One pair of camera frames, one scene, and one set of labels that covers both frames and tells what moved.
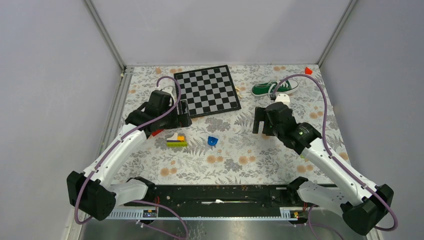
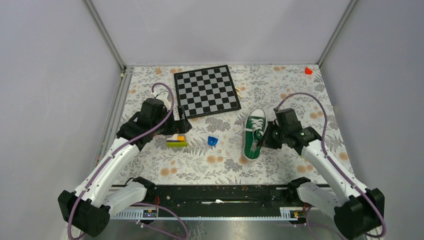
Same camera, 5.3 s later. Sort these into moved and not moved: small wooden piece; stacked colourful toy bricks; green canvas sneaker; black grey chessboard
Moved: green canvas sneaker
Not moved: stacked colourful toy bricks; black grey chessboard; small wooden piece
